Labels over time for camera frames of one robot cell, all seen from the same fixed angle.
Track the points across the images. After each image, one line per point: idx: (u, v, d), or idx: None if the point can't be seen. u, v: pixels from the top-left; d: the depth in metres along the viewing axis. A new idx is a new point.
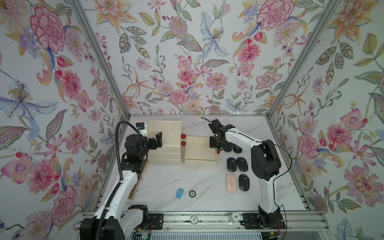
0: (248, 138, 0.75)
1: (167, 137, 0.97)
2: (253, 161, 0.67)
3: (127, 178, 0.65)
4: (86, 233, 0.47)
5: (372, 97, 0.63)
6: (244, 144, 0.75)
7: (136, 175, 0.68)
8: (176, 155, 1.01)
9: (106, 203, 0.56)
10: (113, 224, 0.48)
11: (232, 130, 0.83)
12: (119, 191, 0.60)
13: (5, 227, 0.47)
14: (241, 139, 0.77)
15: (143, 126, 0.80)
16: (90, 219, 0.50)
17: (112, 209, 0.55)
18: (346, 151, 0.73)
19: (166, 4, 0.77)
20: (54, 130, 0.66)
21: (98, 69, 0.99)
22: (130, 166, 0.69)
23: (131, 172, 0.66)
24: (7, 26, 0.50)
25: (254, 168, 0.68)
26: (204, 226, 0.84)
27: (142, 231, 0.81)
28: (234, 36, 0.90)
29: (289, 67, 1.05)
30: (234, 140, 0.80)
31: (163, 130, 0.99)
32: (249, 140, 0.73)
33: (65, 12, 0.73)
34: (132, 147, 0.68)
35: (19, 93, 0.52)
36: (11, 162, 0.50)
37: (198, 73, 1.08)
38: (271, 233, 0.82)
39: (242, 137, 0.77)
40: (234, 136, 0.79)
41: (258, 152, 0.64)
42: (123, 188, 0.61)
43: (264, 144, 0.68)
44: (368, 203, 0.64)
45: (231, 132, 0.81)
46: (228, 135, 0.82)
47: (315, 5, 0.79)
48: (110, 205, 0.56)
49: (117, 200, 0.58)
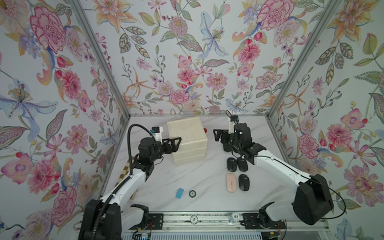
0: (290, 169, 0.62)
1: (191, 133, 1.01)
2: (299, 202, 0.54)
3: (136, 175, 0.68)
4: (89, 214, 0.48)
5: (372, 97, 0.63)
6: (282, 175, 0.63)
7: (144, 175, 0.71)
8: (202, 150, 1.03)
9: (114, 190, 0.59)
10: (114, 210, 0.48)
11: (264, 154, 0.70)
12: (127, 184, 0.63)
13: (5, 227, 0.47)
14: (276, 168, 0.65)
15: (157, 130, 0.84)
16: (96, 201, 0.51)
17: (117, 197, 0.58)
18: (346, 151, 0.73)
19: (166, 4, 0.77)
20: (54, 130, 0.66)
21: (98, 69, 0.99)
22: (141, 166, 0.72)
23: (141, 171, 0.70)
24: (7, 26, 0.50)
25: (299, 210, 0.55)
26: (204, 226, 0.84)
27: (142, 231, 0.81)
28: (234, 36, 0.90)
29: (289, 67, 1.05)
30: (267, 167, 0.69)
31: (186, 128, 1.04)
32: (292, 173, 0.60)
33: (65, 12, 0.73)
34: (145, 150, 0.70)
35: (19, 93, 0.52)
36: (11, 162, 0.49)
37: (198, 73, 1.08)
38: (271, 233, 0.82)
39: (278, 165, 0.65)
40: (268, 162, 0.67)
41: (310, 195, 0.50)
42: (131, 182, 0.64)
43: (313, 181, 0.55)
44: (368, 203, 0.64)
45: (264, 157, 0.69)
46: (259, 161, 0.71)
47: (315, 5, 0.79)
48: (117, 193, 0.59)
49: (123, 190, 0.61)
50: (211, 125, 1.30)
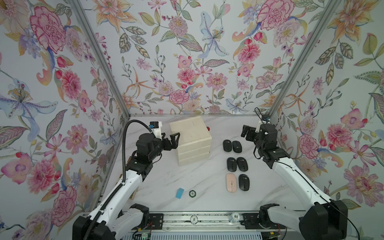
0: (310, 186, 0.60)
1: (195, 132, 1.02)
2: (308, 220, 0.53)
3: (130, 180, 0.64)
4: (77, 232, 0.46)
5: (372, 97, 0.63)
6: (299, 190, 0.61)
7: (140, 178, 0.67)
8: (206, 149, 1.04)
9: (102, 206, 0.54)
10: (102, 230, 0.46)
11: (285, 162, 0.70)
12: (118, 194, 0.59)
13: (5, 227, 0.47)
14: (295, 180, 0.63)
15: (156, 125, 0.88)
16: (84, 218, 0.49)
17: (106, 212, 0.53)
18: (346, 151, 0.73)
19: (166, 4, 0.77)
20: (54, 130, 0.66)
21: (98, 69, 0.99)
22: (138, 166, 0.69)
23: (135, 174, 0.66)
24: (7, 26, 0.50)
25: (307, 227, 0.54)
26: (204, 226, 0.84)
27: (142, 231, 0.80)
28: (234, 36, 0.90)
29: (289, 67, 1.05)
30: (285, 176, 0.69)
31: (189, 127, 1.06)
32: (309, 190, 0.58)
33: (65, 12, 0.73)
34: (144, 147, 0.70)
35: (19, 93, 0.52)
36: (11, 162, 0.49)
37: (198, 73, 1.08)
38: (272, 233, 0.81)
39: (298, 177, 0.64)
40: (287, 172, 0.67)
41: (322, 217, 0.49)
42: (123, 190, 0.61)
43: (331, 205, 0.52)
44: (368, 203, 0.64)
45: (285, 165, 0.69)
46: (279, 168, 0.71)
47: (315, 5, 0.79)
48: (106, 208, 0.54)
49: (114, 203, 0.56)
50: (211, 125, 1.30)
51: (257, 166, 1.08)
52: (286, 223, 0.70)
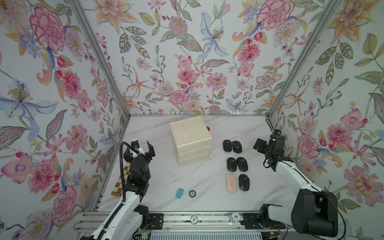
0: (304, 179, 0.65)
1: (195, 132, 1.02)
2: (298, 208, 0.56)
3: (130, 200, 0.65)
4: None
5: (372, 97, 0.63)
6: (295, 183, 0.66)
7: (138, 198, 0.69)
8: (206, 148, 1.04)
9: (104, 225, 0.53)
10: None
11: (287, 162, 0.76)
12: (119, 213, 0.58)
13: (5, 227, 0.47)
14: (292, 175, 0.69)
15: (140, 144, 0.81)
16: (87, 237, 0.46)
17: (109, 231, 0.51)
18: (346, 151, 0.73)
19: (166, 4, 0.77)
20: (54, 130, 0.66)
21: (98, 69, 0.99)
22: (135, 187, 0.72)
23: (134, 195, 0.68)
24: (7, 26, 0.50)
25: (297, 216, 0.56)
26: (204, 226, 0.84)
27: (142, 231, 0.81)
28: (234, 36, 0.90)
29: (289, 67, 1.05)
30: (285, 175, 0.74)
31: (189, 127, 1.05)
32: (303, 182, 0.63)
33: (64, 12, 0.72)
34: (137, 172, 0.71)
35: (19, 93, 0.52)
36: (11, 162, 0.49)
37: (198, 73, 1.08)
38: (271, 233, 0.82)
39: (295, 173, 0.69)
40: (287, 169, 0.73)
41: (308, 203, 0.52)
42: (124, 209, 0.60)
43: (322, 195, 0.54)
44: (368, 203, 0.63)
45: (286, 165, 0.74)
46: (281, 167, 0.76)
47: (315, 5, 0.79)
48: (108, 226, 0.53)
49: (116, 221, 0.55)
50: (211, 125, 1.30)
51: (257, 166, 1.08)
52: (286, 221, 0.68)
